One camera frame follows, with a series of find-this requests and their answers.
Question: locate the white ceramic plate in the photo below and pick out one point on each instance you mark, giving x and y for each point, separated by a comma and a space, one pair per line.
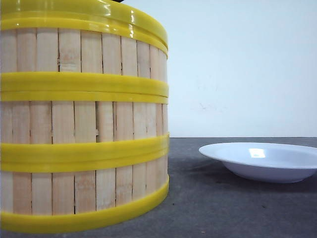
268, 162

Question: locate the woven bamboo steamer lid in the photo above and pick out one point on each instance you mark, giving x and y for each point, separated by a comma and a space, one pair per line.
104, 16

